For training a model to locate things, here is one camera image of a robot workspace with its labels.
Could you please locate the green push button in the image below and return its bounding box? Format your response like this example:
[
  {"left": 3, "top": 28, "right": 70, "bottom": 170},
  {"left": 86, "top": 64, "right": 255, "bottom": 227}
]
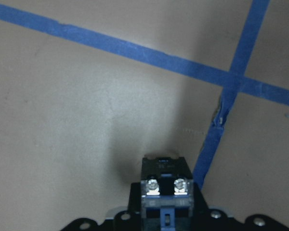
[{"left": 140, "top": 157, "right": 194, "bottom": 231}]

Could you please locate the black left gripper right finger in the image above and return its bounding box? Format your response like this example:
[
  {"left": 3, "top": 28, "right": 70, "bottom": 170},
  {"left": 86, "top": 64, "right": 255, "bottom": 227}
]
[{"left": 189, "top": 183, "right": 209, "bottom": 218}]

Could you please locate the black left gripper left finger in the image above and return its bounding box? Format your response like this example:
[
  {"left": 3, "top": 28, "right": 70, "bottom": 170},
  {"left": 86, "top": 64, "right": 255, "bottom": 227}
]
[{"left": 127, "top": 182, "right": 142, "bottom": 218}]

